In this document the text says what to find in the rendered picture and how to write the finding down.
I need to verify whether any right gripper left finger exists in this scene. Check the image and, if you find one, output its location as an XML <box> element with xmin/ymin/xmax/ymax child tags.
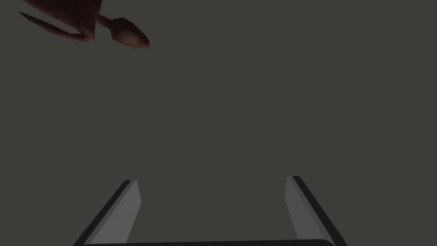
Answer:
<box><xmin>73</xmin><ymin>179</ymin><xmax>142</xmax><ymax>246</ymax></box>

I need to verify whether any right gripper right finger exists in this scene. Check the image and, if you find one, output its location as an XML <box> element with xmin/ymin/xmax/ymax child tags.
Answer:
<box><xmin>284</xmin><ymin>176</ymin><xmax>348</xmax><ymax>246</ymax></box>

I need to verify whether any dark red wooden spoon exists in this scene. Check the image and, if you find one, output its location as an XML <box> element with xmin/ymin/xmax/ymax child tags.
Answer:
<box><xmin>97</xmin><ymin>15</ymin><xmax>150</xmax><ymax>50</ymax></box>

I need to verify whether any dark red bowl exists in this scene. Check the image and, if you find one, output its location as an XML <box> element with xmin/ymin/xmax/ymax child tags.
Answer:
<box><xmin>18</xmin><ymin>0</ymin><xmax>104</xmax><ymax>43</ymax></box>

